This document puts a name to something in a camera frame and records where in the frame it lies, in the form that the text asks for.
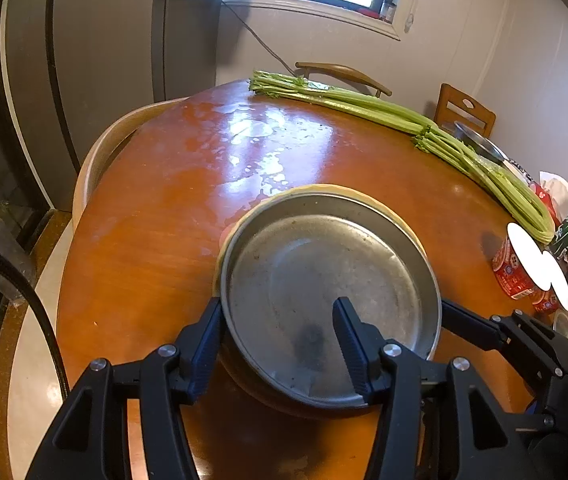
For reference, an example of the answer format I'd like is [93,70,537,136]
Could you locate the grey refrigerator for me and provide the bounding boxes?
[1,0,220,211]

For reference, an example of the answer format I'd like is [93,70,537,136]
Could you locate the red tissue pack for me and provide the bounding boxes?
[529,170,568,226]

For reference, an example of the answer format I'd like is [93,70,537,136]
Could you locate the round steel plate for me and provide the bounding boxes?
[219,191,442,408]

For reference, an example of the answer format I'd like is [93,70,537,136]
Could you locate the cream shell-shaped plate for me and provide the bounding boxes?
[212,184,427,418]

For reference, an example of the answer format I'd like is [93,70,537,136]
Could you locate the long celery bunch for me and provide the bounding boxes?
[248,70,437,137]

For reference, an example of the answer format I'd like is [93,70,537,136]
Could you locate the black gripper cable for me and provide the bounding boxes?
[0,234,71,401]

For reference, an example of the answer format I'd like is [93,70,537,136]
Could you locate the curved-back wooden chair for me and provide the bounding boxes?
[295,61,393,98]

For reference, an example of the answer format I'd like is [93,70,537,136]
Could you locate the steel cooking pot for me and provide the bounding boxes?
[454,121,510,163]

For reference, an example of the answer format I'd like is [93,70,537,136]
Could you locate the thick celery bunch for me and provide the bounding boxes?
[412,124,557,245]

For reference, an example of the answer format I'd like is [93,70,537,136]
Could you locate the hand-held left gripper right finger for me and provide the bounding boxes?
[332,296,540,480]

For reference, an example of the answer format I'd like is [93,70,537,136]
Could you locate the red paper bowl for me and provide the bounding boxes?
[531,250,568,313]
[492,221,550,301]

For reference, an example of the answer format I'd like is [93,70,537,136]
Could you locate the light curved wooden chair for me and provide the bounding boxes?
[71,97,191,221]

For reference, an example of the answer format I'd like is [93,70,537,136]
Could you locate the square-back wooden chair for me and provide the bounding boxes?
[433,82,497,137]

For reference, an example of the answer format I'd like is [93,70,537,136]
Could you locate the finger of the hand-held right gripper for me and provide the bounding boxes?
[440,299,568,379]

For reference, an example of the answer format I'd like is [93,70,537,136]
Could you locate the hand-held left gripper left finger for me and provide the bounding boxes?
[24,297,225,480]

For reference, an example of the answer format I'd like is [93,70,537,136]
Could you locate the dark wall cable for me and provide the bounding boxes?
[221,0,301,75]

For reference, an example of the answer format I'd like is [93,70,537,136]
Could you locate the white patterned bowl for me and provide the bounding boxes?
[506,159,532,183]

